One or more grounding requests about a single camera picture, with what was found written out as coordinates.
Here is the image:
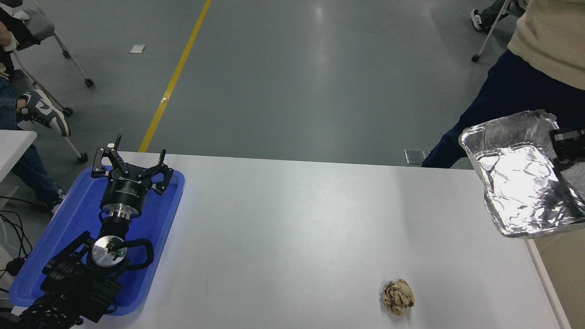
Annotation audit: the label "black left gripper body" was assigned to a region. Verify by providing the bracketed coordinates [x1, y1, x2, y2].
[100, 173, 154, 212]

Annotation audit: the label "silver foil plate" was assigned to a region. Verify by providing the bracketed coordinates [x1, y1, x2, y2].
[458, 110, 585, 239]

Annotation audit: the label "blue plastic tray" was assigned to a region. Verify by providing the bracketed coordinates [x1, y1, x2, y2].
[9, 165, 186, 317]

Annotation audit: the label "person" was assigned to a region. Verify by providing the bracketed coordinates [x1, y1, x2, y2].
[0, 0, 71, 215]
[422, 0, 585, 169]
[471, 0, 521, 32]

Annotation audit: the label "grey and white sneaker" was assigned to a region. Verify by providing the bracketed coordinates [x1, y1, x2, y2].
[17, 90, 71, 138]

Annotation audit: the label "small white side table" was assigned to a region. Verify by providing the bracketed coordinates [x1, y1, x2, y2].
[0, 130, 37, 256]

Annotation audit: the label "black power adapter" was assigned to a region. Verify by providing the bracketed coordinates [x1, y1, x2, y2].
[5, 257, 26, 276]

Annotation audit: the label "large pale bin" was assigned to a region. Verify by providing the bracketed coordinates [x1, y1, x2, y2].
[525, 218, 585, 329]

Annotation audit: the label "grey seat wheeled chair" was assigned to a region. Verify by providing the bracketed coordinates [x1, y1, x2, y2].
[18, 0, 95, 88]

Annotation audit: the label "crumpled tan paper ball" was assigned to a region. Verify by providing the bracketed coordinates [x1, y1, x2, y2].
[380, 279, 415, 316]

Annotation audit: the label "white frame wheeled chair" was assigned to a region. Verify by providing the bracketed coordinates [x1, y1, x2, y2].
[471, 0, 513, 63]
[9, 48, 89, 163]

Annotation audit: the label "black cables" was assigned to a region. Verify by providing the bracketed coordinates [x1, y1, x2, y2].
[0, 196, 33, 293]

